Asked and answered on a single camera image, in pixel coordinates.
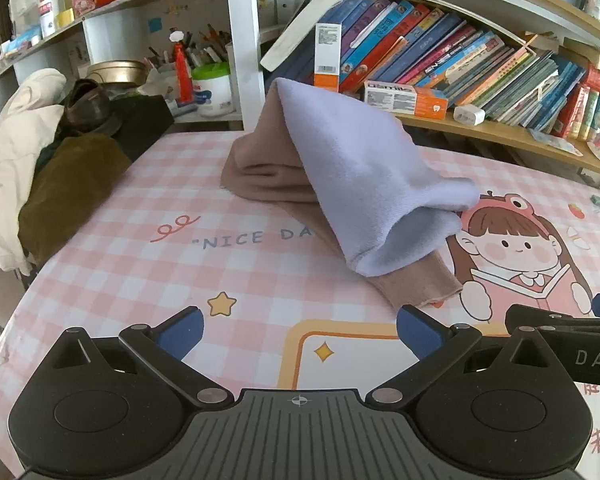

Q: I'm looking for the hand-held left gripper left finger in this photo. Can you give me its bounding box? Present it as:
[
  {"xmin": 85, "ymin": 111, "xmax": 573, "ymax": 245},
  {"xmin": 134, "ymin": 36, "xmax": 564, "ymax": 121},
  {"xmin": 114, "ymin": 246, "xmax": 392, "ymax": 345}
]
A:
[{"xmin": 27, "ymin": 306, "xmax": 228, "ymax": 408}]

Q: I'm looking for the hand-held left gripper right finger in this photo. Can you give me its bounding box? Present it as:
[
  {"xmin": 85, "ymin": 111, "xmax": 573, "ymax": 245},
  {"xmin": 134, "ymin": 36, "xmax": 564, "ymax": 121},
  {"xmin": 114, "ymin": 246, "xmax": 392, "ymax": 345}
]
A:
[{"xmin": 372, "ymin": 304, "xmax": 576, "ymax": 408}]

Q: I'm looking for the pink and lavender sweater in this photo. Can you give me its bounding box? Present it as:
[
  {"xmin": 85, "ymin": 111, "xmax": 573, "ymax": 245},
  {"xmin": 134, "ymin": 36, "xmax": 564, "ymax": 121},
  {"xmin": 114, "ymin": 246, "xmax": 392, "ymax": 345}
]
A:
[{"xmin": 220, "ymin": 77, "xmax": 481, "ymax": 309}]

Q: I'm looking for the pale blue flat packet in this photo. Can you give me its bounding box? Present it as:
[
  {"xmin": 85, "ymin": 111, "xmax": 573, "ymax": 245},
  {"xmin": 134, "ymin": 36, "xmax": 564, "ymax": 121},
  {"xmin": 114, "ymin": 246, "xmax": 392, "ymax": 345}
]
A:
[{"xmin": 527, "ymin": 127, "xmax": 584, "ymax": 157}]

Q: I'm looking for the olive brown cloth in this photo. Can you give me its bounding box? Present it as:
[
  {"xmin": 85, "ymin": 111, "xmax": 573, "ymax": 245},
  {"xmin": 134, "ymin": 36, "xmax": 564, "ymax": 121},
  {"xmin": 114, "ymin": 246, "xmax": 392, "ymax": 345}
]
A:
[{"xmin": 17, "ymin": 135, "xmax": 133, "ymax": 268}]

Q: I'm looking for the standing red thick dictionary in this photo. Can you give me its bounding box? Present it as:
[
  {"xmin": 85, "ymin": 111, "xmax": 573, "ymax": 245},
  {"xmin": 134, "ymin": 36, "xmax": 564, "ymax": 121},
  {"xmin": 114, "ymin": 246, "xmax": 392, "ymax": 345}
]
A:
[{"xmin": 554, "ymin": 85, "xmax": 592, "ymax": 139}]

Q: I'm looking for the black bag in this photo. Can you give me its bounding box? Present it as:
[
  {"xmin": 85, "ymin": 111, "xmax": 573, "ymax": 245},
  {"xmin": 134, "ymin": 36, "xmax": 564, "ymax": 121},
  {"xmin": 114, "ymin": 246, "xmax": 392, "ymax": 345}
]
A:
[{"xmin": 114, "ymin": 94, "xmax": 176, "ymax": 162}]

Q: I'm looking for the white charger plug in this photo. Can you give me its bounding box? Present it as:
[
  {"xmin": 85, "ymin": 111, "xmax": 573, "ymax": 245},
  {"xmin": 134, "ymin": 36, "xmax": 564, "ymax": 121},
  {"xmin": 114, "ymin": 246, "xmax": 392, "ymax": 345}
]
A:
[{"xmin": 452, "ymin": 104, "xmax": 486, "ymax": 126}]

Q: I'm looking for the long white orange box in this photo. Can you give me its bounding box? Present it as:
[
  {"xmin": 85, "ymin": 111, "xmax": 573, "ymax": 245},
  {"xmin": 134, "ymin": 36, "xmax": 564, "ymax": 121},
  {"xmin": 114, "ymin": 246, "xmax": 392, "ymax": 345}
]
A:
[{"xmin": 364, "ymin": 80, "xmax": 449, "ymax": 121}]

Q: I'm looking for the white padded jacket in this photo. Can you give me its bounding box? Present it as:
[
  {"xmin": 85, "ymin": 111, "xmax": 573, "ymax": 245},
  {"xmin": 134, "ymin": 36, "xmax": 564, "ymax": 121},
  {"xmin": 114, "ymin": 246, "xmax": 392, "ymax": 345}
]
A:
[{"xmin": 0, "ymin": 67, "xmax": 69, "ymax": 276}]

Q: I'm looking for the dark brown leather bag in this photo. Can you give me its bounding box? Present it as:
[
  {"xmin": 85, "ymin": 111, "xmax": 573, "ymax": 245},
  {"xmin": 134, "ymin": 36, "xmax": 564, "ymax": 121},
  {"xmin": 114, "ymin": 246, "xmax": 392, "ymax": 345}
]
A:
[{"xmin": 61, "ymin": 78, "xmax": 127, "ymax": 139}]

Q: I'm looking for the white jar green lid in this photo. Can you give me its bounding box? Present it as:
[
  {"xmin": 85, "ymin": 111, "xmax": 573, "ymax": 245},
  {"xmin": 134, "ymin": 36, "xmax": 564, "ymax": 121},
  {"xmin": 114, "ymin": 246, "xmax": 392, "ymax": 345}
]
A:
[{"xmin": 190, "ymin": 62, "xmax": 234, "ymax": 119}]

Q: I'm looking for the red spray bottle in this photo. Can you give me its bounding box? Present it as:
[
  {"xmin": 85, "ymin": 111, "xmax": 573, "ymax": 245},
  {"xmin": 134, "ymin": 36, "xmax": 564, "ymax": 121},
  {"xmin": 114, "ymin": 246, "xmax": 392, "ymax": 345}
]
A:
[{"xmin": 168, "ymin": 30, "xmax": 194, "ymax": 104}]

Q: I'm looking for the gold round tin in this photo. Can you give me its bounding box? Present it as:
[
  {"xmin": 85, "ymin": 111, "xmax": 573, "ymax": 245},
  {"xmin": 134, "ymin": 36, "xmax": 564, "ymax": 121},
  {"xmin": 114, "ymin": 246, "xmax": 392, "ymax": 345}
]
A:
[{"xmin": 86, "ymin": 59, "xmax": 149, "ymax": 87}]

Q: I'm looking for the row of colourful books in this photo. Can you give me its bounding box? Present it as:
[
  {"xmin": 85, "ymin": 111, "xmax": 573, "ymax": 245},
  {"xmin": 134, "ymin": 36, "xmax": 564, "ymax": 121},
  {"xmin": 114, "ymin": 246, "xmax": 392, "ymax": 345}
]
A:
[{"xmin": 260, "ymin": 0, "xmax": 588, "ymax": 133}]

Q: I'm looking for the bunch of pens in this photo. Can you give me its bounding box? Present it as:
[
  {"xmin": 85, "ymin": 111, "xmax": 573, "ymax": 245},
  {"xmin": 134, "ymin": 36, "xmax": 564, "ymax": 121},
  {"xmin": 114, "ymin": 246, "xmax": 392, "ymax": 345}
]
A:
[{"xmin": 145, "ymin": 22, "xmax": 232, "ymax": 72}]

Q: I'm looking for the tall white orange box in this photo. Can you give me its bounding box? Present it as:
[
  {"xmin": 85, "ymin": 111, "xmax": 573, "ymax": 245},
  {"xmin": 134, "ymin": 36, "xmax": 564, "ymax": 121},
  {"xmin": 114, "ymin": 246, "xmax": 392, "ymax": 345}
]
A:
[{"xmin": 314, "ymin": 22, "xmax": 342, "ymax": 92}]

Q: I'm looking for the white and wood bookshelf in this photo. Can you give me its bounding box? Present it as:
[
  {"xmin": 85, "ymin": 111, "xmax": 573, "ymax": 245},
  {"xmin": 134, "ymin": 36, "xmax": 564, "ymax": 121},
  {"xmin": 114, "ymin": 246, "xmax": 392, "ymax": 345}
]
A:
[{"xmin": 0, "ymin": 0, "xmax": 600, "ymax": 181}]

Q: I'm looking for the white bottle with blue cap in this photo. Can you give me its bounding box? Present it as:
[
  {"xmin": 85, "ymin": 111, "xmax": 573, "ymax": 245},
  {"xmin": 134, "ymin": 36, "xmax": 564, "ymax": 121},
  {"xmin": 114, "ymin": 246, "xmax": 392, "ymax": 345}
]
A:
[{"xmin": 38, "ymin": 0, "xmax": 61, "ymax": 39}]

